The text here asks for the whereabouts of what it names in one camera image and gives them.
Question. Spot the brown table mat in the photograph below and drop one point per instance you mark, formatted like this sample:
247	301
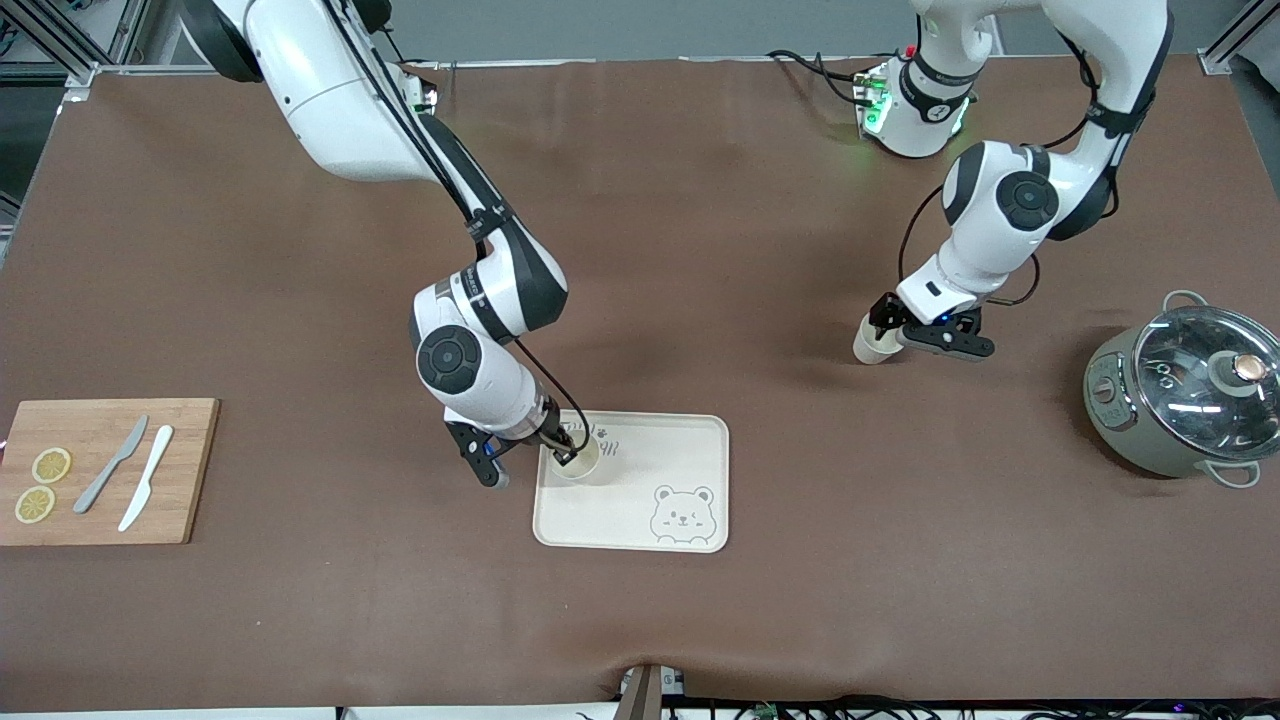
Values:
700	250

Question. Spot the lemon slice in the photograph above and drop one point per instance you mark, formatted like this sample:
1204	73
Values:
35	505
51	465

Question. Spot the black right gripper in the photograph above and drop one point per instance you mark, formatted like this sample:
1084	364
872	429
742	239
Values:
556	439

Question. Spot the grey pot with glass lid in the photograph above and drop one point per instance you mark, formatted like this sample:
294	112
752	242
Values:
1140	450

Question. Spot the aluminium frame profile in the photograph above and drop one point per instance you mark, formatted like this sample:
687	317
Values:
80	80
1225	50

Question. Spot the grey plastic knife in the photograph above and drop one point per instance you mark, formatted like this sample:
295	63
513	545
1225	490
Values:
105	475

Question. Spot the glass pot lid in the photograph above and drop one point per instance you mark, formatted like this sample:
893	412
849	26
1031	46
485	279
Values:
1200	400

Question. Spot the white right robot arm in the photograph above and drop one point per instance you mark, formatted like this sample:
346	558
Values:
330	110

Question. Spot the white plastic knife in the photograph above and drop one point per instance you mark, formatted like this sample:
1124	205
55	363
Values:
148	475

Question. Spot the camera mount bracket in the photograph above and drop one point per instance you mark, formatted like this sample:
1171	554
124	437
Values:
645	695

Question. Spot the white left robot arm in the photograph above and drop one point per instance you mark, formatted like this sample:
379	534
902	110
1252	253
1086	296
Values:
1000	200

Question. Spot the white IKEA cup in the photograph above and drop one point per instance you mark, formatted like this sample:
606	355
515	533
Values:
872	348
587	464

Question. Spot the cream bear print tray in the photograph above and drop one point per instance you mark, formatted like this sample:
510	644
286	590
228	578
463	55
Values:
600	515

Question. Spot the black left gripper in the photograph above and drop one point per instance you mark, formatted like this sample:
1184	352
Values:
886	315

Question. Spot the wooden cutting board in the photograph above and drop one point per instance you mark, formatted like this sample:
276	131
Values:
190	480

